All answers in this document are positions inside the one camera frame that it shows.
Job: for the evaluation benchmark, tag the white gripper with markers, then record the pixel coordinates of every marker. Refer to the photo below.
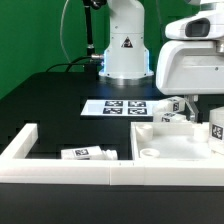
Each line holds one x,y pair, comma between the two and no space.
192,61

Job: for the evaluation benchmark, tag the white square tabletop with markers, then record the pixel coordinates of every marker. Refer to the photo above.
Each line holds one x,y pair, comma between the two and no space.
178,141

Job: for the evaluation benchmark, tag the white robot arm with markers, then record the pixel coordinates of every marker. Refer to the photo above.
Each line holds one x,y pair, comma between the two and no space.
126,59

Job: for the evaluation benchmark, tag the white AprilTag base sheet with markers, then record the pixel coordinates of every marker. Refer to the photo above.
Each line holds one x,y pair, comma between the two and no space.
124,108

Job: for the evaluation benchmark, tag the white U-shaped fence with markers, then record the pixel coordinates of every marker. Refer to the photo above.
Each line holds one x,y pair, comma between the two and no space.
15,167

